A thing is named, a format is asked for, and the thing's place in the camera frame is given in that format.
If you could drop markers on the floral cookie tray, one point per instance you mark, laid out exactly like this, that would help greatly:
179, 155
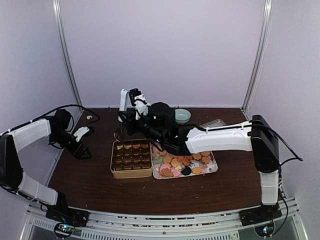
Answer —
200, 163

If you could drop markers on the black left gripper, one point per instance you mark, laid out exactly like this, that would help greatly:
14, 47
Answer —
78, 155

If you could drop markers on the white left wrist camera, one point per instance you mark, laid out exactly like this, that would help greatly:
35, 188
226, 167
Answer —
83, 132

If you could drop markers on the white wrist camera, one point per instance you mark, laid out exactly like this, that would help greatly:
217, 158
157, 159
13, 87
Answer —
132, 102
83, 132

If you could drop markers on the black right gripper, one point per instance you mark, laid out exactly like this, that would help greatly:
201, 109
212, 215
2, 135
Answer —
128, 123

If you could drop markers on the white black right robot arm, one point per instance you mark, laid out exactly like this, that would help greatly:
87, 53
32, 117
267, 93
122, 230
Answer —
156, 122

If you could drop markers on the light blue striped bowl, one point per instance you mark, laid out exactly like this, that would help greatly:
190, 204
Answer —
182, 116

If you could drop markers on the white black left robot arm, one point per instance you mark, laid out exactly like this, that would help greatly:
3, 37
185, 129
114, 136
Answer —
30, 147

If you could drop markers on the black sandwich cookie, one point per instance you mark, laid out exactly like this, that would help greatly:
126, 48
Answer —
186, 171

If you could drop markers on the gold cookie tin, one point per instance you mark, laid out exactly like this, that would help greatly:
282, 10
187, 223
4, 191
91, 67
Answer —
131, 159

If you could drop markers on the pink round cookie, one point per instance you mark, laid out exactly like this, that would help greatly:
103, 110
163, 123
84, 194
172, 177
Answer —
164, 166

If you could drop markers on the aluminium corner post left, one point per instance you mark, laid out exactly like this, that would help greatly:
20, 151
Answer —
65, 52

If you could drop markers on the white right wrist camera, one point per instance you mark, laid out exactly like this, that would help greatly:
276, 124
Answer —
132, 102

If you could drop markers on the metal serving tongs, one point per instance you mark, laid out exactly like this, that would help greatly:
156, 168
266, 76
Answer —
119, 133

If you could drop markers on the aluminium corner post right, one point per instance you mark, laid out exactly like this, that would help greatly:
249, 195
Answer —
257, 64

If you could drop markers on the aluminium front rail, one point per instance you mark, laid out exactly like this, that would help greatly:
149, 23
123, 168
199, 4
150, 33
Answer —
223, 225

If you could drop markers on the aluminium corner post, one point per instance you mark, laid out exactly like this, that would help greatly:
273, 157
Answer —
65, 52
257, 64

